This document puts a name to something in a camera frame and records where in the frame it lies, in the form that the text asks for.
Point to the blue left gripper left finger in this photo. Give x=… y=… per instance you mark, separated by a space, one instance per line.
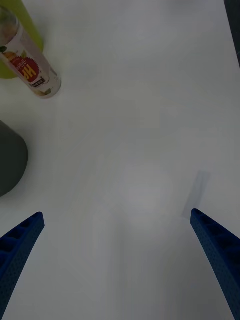
x=17 y=252

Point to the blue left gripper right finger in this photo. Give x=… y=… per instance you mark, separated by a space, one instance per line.
x=220 y=247

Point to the clear bottle with red cap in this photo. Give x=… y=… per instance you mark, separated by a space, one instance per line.
x=27 y=62

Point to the grey plastic bin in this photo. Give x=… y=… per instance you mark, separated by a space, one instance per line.
x=11 y=160

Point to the yellow-green plastic bin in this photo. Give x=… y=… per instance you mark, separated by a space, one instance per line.
x=25 y=27

